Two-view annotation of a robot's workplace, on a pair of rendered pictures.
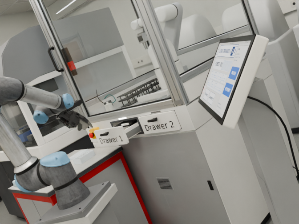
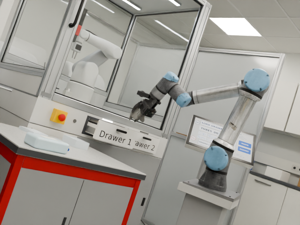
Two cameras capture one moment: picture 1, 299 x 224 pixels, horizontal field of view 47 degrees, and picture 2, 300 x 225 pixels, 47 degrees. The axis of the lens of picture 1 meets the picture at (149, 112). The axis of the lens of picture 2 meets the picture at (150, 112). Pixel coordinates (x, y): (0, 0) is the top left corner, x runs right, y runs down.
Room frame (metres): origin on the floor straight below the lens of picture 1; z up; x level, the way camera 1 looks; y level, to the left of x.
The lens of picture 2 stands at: (1.90, 2.30, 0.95)
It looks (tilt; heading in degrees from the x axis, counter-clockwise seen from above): 3 degrees up; 271
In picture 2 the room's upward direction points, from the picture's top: 19 degrees clockwise
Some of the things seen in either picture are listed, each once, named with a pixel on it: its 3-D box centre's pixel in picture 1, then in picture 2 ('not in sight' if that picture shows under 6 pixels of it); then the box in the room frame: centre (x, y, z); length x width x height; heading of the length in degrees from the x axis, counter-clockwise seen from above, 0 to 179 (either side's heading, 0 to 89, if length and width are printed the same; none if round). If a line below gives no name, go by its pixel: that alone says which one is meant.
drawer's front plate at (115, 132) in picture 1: (110, 136); (116, 135); (2.08, 0.28, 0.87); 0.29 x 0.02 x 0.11; 41
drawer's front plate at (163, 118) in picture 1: (158, 122); (142, 142); (1.92, -0.03, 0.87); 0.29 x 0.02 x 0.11; 41
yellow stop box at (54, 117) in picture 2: (95, 133); (59, 116); (2.40, 0.41, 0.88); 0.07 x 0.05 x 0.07; 41
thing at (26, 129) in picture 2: (78, 154); (33, 131); (2.45, 0.59, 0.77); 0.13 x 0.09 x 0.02; 144
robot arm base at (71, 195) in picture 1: (70, 190); (214, 177); (1.49, 0.46, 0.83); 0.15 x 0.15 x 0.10
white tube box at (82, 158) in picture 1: (83, 157); (75, 142); (2.24, 0.52, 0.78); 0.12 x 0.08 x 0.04; 136
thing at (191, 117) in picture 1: (175, 99); (74, 118); (2.45, -0.21, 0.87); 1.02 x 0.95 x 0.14; 41
